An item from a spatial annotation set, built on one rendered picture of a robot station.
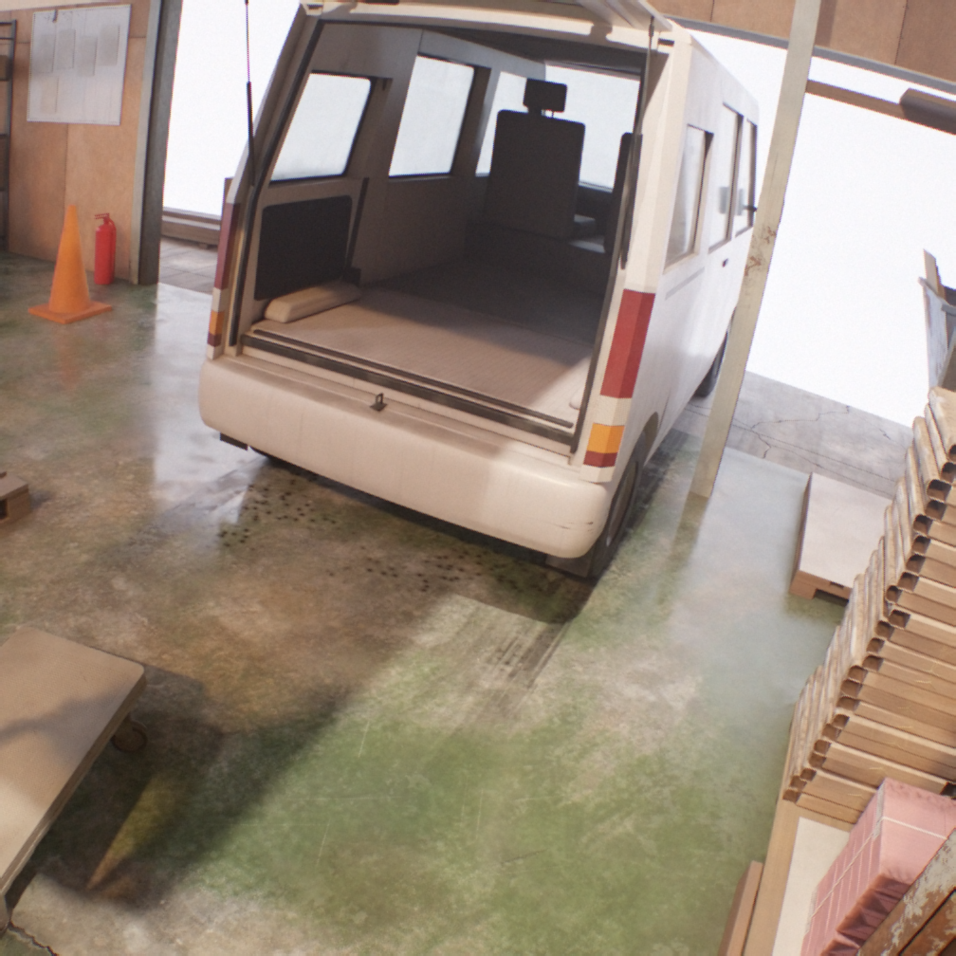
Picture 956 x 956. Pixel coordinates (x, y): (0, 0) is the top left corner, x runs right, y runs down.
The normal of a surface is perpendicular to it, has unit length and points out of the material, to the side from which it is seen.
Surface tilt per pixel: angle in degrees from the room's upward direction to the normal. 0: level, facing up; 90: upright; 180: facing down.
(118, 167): 90
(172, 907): 0
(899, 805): 0
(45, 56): 90
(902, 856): 0
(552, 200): 93
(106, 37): 90
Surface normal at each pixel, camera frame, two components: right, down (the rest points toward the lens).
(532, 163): -0.44, 0.40
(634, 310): -0.11, 0.34
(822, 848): 0.15, -0.88
